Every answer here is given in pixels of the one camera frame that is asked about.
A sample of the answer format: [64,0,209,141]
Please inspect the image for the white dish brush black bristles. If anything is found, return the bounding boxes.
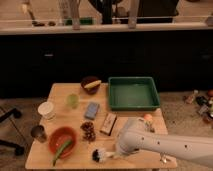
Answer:
[92,148,140,164]

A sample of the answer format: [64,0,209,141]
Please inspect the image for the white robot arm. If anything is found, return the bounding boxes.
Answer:
[115,117,213,168]

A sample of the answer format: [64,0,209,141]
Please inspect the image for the green plastic tray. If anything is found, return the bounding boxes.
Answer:
[108,77,160,111]

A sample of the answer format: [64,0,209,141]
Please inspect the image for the yellow corn cob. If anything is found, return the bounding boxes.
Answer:
[84,80,101,89]

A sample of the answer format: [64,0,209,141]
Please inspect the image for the dark brown bowl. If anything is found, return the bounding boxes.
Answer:
[81,76,101,95]

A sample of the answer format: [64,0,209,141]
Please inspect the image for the blue sponge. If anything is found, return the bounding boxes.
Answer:
[84,102,99,120]

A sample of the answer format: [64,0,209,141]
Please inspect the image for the brown wooden block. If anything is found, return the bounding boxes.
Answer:
[100,113,117,136]

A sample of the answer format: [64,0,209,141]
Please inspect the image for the green translucent cup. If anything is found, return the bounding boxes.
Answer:
[67,94,79,109]

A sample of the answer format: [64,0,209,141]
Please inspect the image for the brown grape bunch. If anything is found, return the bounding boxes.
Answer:
[81,121,96,142]

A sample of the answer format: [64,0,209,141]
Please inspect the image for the orange fruit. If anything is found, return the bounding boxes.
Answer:
[143,114,153,122]

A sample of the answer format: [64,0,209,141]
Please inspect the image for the wooden table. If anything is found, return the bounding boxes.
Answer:
[25,83,177,170]

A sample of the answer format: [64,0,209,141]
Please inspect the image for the white lidded cup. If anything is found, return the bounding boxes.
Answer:
[37,101,55,120]

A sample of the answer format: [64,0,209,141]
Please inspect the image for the orange bowl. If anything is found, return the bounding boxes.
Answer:
[48,126,77,159]

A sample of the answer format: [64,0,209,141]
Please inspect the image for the green pea pod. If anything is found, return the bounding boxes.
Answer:
[52,140,72,166]

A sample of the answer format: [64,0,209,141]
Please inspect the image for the metal cup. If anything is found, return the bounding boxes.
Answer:
[31,125,47,143]

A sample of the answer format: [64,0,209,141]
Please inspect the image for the silver fork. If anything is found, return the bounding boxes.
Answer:
[160,153,168,164]

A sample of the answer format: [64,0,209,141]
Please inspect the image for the black chair base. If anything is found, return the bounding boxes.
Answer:
[0,105,26,157]

